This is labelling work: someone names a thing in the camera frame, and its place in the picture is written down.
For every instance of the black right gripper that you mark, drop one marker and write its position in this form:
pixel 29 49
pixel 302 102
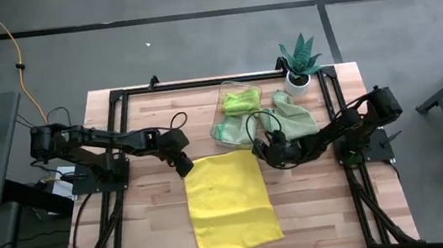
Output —
pixel 282 152

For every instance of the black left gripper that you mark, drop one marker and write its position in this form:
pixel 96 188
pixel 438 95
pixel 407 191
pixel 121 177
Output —
pixel 181 158

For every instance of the pale green teal-edged towel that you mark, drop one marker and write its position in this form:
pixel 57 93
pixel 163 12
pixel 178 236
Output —
pixel 235 131
pixel 292 115

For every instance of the lime green microfiber towel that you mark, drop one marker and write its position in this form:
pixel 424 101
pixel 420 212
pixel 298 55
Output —
pixel 242 101

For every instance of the yellow microfiber towel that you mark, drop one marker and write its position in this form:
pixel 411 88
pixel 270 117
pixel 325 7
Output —
pixel 232 207

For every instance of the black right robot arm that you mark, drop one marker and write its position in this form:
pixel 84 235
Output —
pixel 353 125

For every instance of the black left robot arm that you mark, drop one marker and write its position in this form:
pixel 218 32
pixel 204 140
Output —
pixel 96 141

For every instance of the clear plastic bin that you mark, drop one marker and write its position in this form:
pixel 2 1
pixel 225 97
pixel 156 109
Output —
pixel 216 116

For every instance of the snake plant in white pot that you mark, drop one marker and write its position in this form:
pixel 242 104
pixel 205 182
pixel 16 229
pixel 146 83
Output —
pixel 300 57

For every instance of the white paper sheet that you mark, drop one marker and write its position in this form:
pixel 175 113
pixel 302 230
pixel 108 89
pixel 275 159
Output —
pixel 60 187

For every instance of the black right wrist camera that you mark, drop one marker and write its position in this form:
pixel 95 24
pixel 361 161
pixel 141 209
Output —
pixel 277 137

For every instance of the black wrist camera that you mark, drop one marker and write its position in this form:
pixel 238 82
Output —
pixel 174 140
pixel 277 137

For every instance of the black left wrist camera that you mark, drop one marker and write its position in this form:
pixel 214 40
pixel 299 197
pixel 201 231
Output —
pixel 174 140

